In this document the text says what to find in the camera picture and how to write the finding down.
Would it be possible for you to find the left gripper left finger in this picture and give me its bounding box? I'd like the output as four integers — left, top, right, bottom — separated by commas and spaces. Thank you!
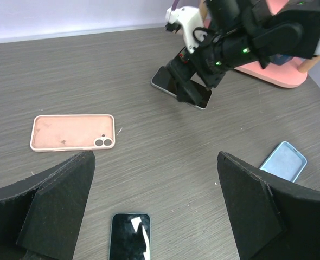
0, 151, 95, 259

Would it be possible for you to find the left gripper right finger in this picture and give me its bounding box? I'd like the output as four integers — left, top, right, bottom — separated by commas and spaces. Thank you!
217, 152, 320, 259

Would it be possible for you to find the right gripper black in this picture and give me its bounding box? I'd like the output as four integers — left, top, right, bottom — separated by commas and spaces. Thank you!
166, 27, 258, 105

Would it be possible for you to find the black phone silver edge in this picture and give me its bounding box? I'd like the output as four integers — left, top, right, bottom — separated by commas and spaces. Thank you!
151, 66, 212, 110

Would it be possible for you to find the blue phone case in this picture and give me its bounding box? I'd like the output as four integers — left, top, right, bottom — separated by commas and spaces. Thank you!
259, 141, 308, 183

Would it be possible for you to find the pink phone case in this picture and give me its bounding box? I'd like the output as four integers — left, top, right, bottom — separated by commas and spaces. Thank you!
30, 114, 116, 152

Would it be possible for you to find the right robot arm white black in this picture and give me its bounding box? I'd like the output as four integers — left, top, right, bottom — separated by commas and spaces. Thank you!
165, 1, 320, 105

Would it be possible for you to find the black phone near left arm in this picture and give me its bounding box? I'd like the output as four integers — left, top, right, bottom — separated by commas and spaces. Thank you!
108, 213, 151, 260

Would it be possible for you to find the blue mug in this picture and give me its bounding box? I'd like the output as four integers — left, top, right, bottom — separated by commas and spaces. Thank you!
270, 54, 293, 66

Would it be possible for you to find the pink three-tier shelf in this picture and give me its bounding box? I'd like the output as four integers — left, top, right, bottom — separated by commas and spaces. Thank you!
197, 0, 320, 89

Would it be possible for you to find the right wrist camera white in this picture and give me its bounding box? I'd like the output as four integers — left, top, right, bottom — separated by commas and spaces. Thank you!
165, 6, 208, 54

